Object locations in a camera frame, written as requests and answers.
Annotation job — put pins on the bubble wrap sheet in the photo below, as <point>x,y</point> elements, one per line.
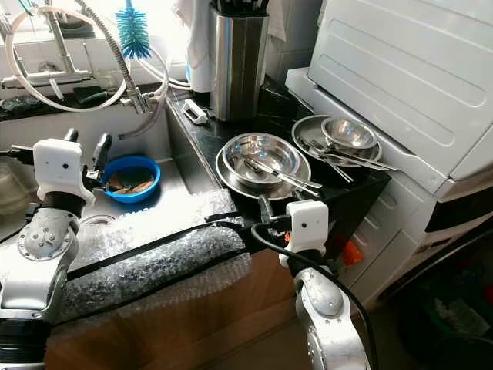
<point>162,262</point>

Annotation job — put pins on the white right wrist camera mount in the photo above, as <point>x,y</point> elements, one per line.
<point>304,223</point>

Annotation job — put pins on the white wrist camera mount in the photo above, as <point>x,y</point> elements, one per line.
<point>60,166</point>
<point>304,223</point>

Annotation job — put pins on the white plastic tube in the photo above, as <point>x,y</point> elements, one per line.
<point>9,58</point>

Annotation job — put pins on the white kitchen appliance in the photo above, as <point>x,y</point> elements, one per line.
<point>400,69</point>

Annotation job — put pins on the small steel bowl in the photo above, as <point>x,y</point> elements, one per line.
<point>349,133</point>

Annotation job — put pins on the dark scouring pad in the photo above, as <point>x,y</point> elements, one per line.
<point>17,105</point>

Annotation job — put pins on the blue bottle brush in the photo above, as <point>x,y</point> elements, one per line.
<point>132,36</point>

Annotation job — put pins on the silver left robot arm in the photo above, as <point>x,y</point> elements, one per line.
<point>38,277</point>

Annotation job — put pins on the steel spoon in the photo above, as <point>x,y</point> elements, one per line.
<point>370,160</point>

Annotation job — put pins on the small white clip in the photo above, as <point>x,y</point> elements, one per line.
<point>194,112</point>

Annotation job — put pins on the steel knife block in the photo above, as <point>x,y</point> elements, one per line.
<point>237,69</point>

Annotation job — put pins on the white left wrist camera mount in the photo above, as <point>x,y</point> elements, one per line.
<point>60,166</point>

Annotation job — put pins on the shallow steel plate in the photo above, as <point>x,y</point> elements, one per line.
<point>229,185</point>
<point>306,131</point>

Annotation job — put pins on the green sponge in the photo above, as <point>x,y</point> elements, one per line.
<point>92,94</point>

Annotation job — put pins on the steel sink basin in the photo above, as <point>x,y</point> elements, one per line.
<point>177,150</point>

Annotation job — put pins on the wooden cabinet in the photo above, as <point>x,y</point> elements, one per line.
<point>200,324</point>

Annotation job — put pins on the chrome sink faucet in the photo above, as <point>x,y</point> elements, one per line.
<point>55,42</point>

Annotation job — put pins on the dark storage bin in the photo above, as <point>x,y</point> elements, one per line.
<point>447,316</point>

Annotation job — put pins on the blue plastic bowl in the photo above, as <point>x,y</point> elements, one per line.
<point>142,193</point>

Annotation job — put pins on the steel chopstick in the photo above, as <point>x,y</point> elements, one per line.
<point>275,171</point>
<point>300,182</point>

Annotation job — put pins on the grey hanging towel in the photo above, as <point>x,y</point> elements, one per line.
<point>275,19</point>

